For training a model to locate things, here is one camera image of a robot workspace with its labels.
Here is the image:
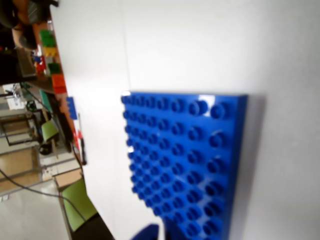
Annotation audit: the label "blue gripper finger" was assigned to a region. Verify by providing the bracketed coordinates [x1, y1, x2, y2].
[129, 223, 161, 240]

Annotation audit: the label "bare forearm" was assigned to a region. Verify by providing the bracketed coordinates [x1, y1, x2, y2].
[12, 23, 42, 50]

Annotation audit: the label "blue toy block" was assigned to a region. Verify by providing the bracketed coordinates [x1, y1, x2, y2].
[66, 96, 77, 120]

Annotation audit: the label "orange toy block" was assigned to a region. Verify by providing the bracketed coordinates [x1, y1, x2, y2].
[51, 73, 67, 95]

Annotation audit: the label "dark green toy block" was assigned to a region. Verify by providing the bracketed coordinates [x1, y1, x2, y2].
[47, 62, 62, 75]

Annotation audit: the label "yellow toy block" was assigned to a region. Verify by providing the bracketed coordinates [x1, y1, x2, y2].
[42, 46, 60, 58]

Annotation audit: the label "bright green toy block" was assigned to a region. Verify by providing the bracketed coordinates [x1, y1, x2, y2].
[39, 29, 57, 48]

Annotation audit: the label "red and black tool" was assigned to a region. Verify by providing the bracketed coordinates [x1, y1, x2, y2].
[77, 113, 89, 166]

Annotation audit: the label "small green chair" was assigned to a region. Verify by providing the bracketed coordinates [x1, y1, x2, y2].
[40, 119, 60, 142]

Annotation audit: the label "teal box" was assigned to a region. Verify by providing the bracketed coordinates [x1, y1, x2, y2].
[39, 89, 55, 108]

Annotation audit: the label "brown wooden desk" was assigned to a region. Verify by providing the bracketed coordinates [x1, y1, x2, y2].
[22, 14, 83, 161]

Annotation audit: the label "red and blue blocks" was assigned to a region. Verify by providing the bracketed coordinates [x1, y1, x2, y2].
[33, 55, 48, 76]

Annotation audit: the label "dark laptop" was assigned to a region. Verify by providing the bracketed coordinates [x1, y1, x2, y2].
[14, 47, 37, 78]

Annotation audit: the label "person in dark shirt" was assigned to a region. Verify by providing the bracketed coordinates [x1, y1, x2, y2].
[0, 0, 52, 28]

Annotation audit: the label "blue 8x8 base plate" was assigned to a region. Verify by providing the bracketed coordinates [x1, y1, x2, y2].
[120, 90, 250, 240]

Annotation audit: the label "thin black floor cable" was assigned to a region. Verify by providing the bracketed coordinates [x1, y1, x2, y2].
[0, 168, 87, 222]

